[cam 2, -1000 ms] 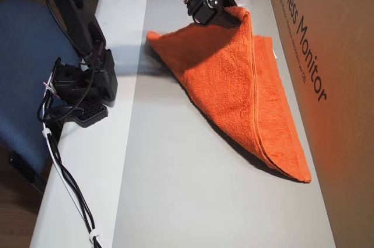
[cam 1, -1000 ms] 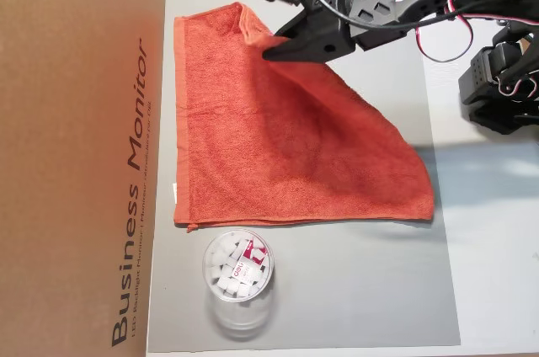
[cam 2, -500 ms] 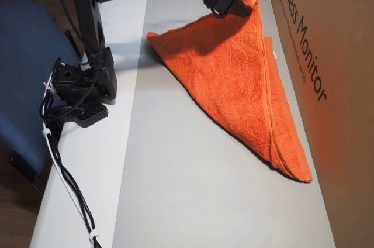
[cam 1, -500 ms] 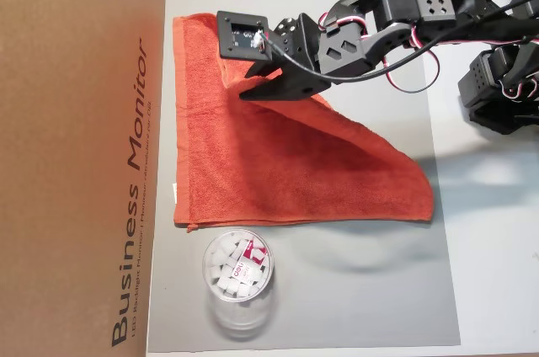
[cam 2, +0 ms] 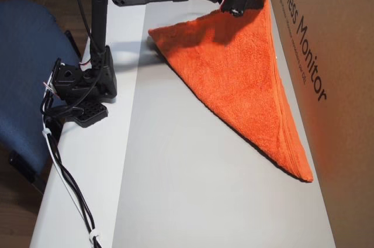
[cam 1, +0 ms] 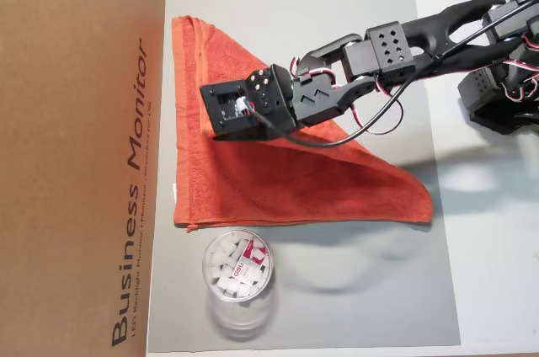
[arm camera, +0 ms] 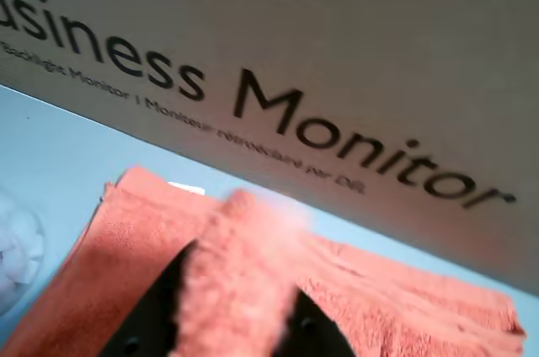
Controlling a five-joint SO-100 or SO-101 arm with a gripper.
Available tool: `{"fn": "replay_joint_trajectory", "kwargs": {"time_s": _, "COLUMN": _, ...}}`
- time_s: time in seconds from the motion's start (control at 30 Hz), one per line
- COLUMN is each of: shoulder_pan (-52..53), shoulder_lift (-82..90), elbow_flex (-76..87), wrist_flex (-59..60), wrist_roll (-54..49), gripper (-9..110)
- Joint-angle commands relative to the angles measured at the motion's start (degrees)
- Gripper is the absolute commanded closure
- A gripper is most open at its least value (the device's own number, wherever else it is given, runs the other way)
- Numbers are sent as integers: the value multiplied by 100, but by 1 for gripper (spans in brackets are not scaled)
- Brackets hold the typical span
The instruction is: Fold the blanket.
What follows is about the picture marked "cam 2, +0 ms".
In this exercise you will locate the orange terry towel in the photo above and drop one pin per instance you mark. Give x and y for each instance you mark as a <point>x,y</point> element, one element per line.
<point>239,84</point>

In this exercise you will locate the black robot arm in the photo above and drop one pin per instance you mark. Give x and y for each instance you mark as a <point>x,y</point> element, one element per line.
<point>99,25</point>

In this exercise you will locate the white towel tag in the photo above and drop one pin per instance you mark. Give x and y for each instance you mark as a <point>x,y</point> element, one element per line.
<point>275,56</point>

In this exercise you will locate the brown cardboard monitor box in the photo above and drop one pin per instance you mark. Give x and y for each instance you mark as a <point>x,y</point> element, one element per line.
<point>344,113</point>

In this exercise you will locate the black table clamp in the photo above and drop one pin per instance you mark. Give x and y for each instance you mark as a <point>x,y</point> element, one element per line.
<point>92,115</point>

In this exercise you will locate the blue office chair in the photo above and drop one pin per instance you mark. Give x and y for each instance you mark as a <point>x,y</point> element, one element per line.
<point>17,84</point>

